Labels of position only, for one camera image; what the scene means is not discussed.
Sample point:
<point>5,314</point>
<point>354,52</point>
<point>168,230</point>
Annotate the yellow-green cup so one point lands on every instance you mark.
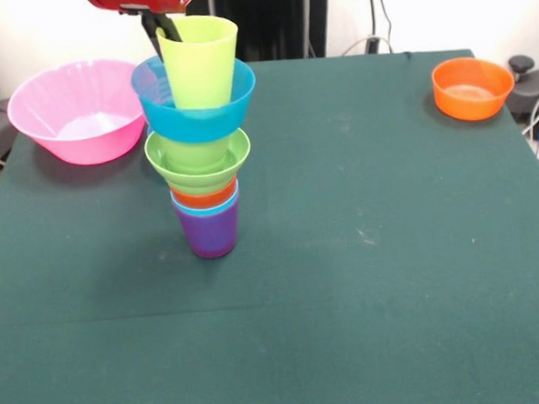
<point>202,73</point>

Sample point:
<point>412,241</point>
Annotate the blue bowl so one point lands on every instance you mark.
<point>196,126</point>

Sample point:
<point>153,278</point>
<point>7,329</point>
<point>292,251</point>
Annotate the green bowl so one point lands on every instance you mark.
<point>199,179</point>

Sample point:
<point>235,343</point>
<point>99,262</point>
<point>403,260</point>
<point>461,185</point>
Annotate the orange cup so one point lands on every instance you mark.
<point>200,199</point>

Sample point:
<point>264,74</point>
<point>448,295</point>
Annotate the blue cup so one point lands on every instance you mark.
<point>206,210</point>

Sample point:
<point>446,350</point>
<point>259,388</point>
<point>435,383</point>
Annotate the purple cup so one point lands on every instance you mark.
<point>209,233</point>

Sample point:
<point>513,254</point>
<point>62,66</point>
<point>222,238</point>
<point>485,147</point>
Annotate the orange bowl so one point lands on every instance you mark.
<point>472,107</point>

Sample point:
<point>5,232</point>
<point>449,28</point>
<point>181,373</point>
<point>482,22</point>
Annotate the large pink bowl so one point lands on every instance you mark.
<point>40,115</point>

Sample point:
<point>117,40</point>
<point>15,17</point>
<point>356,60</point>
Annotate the black plug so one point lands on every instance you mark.
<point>372,44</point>

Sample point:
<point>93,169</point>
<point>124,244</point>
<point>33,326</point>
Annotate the dark green table cloth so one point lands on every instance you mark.
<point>277,325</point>

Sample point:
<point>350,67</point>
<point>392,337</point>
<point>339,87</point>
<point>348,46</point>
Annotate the black office chair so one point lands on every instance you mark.
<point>532,90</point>

